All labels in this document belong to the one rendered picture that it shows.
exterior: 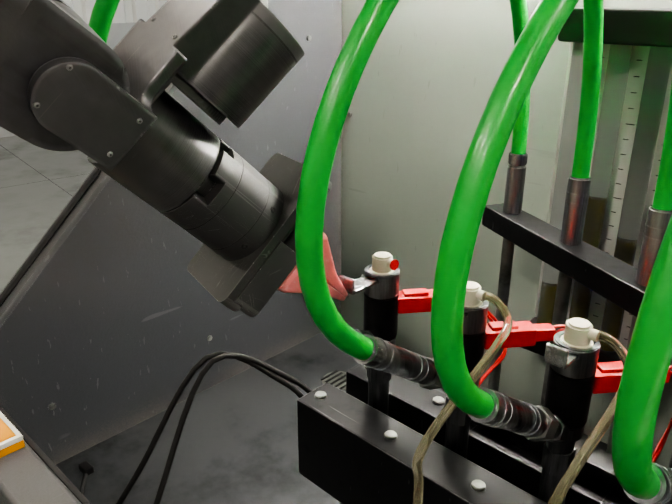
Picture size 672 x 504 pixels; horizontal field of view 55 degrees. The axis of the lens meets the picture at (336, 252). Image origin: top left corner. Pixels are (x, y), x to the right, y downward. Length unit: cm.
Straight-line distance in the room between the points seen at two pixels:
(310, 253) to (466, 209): 9
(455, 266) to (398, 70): 57
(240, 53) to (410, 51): 47
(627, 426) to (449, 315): 8
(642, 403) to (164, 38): 27
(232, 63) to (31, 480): 37
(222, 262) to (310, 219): 12
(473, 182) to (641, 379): 10
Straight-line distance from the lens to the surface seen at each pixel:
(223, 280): 41
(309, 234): 31
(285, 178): 43
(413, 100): 81
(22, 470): 60
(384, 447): 52
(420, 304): 52
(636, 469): 28
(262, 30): 36
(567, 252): 58
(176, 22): 36
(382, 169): 86
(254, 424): 79
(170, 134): 36
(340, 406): 56
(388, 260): 50
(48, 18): 31
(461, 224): 27
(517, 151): 64
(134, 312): 76
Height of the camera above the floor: 130
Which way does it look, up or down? 22 degrees down
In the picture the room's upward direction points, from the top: straight up
